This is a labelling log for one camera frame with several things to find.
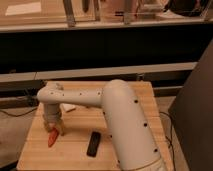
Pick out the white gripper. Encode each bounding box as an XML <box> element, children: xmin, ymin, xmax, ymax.
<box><xmin>43</xmin><ymin>112</ymin><xmax>65</xmax><ymax>136</ymax></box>

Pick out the orange red pepper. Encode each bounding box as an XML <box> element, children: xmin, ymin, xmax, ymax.
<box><xmin>48</xmin><ymin>129</ymin><xmax>59</xmax><ymax>147</ymax></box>

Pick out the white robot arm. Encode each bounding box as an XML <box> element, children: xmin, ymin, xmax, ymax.
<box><xmin>37</xmin><ymin>79</ymin><xmax>168</xmax><ymax>171</ymax></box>

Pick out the white cloth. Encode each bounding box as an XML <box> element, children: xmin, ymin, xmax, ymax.
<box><xmin>61</xmin><ymin>103</ymin><xmax>76</xmax><ymax>112</ymax></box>

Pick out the black rectangular remote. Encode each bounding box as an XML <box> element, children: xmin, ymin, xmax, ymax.
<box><xmin>87</xmin><ymin>132</ymin><xmax>101</xmax><ymax>157</ymax></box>

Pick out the white paper sheet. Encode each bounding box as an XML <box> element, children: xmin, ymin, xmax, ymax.
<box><xmin>5</xmin><ymin>2</ymin><xmax>41</xmax><ymax>16</ymax></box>

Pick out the black cable on floor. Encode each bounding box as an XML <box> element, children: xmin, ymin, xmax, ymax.
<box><xmin>0</xmin><ymin>105</ymin><xmax>38</xmax><ymax>118</ymax></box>

